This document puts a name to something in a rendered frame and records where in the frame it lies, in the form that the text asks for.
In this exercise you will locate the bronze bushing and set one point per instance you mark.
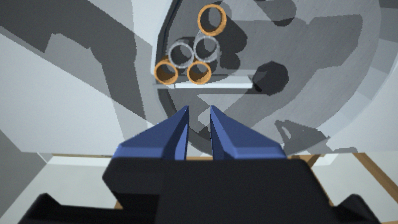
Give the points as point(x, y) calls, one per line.
point(220, 27)
point(163, 77)
point(199, 78)

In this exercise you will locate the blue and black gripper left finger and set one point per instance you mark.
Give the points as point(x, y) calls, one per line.
point(167, 139)

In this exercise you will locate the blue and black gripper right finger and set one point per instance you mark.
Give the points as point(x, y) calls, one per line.
point(235, 141)

